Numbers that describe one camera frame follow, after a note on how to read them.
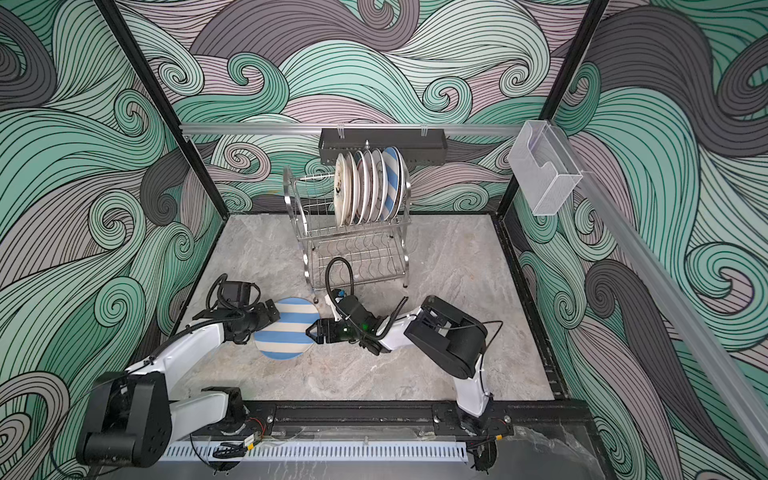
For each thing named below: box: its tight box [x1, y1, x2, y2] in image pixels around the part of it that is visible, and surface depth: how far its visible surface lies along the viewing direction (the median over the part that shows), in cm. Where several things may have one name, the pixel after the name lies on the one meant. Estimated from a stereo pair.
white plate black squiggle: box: [333, 153, 347, 227], surface depth 87 cm
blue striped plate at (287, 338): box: [253, 297, 321, 361], surface depth 86 cm
